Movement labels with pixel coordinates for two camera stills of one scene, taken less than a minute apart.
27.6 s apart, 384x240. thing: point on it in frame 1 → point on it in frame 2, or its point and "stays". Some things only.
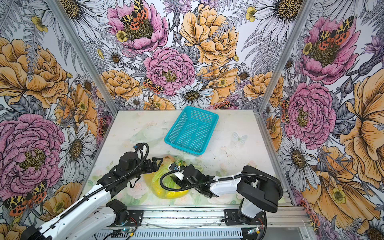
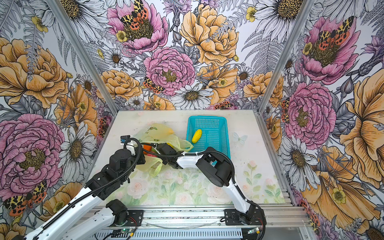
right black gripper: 178,181 → 163,160
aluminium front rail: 205,217 stays
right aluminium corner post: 305,10 stays
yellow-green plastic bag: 158,179 → 159,133
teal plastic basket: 191,130 → 215,133
